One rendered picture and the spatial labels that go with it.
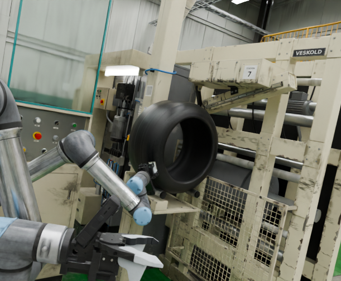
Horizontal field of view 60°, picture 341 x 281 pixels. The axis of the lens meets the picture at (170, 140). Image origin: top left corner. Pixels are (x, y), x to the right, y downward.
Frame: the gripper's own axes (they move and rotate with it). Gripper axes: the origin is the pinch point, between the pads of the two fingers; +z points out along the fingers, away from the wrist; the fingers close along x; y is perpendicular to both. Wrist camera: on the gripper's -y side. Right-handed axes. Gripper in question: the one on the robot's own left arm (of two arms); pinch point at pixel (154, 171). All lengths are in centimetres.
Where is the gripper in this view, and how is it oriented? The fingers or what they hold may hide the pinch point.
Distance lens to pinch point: 166.5
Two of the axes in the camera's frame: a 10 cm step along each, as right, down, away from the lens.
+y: -1.7, -9.8, -1.3
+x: -9.6, 1.4, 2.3
